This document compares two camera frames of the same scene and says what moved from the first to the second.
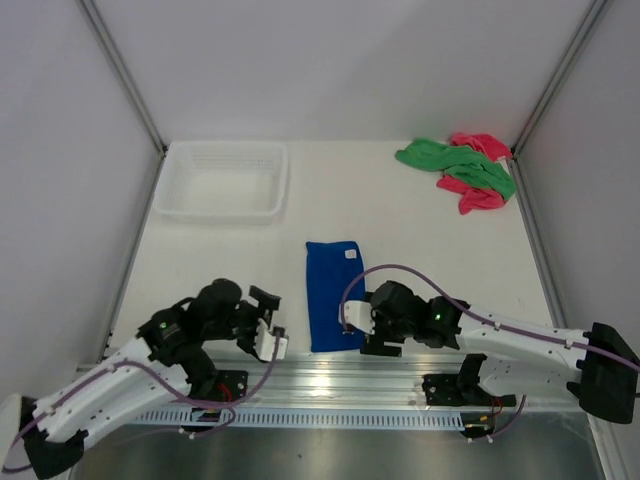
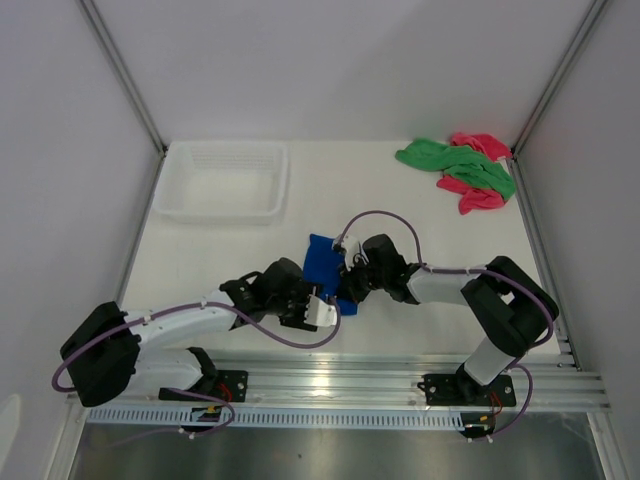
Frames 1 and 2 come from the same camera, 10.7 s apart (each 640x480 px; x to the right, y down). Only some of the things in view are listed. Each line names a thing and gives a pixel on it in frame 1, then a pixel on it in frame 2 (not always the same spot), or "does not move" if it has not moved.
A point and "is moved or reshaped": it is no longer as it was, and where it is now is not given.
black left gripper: [268, 304] → [298, 321]
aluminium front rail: [343, 383] does not move
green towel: [461, 163] does not move
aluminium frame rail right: [538, 244] does not move
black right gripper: [375, 343] → [348, 288]
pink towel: [476, 197] does not move
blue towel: [330, 265] is moved or reshaped
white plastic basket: [224, 182] does not move
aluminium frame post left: [109, 45] does not move
